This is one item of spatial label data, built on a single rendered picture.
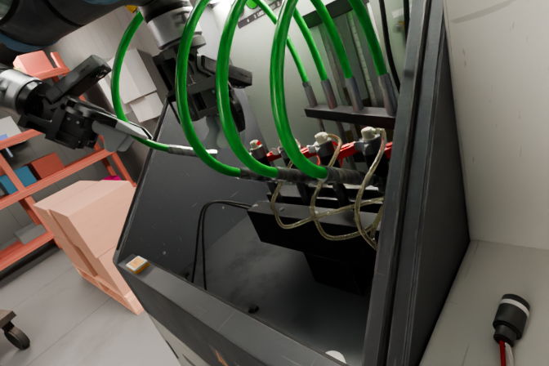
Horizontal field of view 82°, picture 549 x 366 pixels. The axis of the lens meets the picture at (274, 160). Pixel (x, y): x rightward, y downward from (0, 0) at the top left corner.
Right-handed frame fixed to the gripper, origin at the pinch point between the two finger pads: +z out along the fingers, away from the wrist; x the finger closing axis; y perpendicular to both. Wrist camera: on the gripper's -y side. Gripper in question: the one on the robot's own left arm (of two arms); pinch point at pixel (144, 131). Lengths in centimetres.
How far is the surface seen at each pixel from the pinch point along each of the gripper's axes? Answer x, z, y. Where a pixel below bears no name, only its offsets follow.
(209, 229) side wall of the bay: -27.3, 18.3, 20.9
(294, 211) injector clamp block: 5.5, 30.8, 2.4
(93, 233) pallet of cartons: -146, -48, 85
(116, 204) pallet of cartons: -156, -44, 66
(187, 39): 17.8, 5.8, -15.1
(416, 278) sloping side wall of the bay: 36, 36, -1
